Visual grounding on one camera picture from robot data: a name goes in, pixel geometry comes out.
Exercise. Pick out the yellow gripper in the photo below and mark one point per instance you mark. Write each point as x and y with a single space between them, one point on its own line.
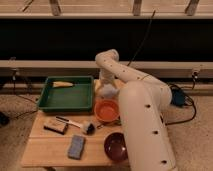
98 87

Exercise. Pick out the light blue towel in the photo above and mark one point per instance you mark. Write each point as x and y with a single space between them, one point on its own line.
107 91

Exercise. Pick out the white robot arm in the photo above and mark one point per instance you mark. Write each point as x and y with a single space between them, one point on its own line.
141 101

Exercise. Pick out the orange red bowl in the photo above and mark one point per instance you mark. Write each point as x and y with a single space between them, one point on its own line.
106 110

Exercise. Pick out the dark maroon bowl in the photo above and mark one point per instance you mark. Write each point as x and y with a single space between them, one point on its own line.
115 147

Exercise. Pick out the green plastic tray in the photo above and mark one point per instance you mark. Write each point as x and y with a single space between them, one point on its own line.
78 98

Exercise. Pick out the yellow corn cob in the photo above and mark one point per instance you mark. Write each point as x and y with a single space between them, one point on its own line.
57 84

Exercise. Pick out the brown wooden block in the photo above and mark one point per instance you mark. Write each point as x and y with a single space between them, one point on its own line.
56 126

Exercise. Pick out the wooden table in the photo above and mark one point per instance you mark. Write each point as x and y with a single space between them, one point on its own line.
48 149

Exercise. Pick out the blue sponge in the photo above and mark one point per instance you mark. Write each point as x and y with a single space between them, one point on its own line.
76 147

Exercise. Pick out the blue black floor device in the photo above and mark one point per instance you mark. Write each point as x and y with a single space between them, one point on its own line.
180 98

